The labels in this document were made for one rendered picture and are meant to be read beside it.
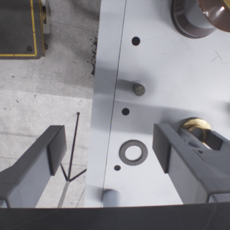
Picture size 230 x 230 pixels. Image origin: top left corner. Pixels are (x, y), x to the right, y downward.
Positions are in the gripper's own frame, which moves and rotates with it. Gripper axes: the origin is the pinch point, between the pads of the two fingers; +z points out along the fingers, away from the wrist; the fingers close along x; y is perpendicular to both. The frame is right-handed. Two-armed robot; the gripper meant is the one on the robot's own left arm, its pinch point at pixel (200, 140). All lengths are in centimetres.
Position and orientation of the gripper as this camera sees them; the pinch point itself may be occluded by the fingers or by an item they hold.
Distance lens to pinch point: 31.7
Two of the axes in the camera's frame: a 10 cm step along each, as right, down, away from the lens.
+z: -0.3, -3.0, 9.5
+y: -1.2, 9.5, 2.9
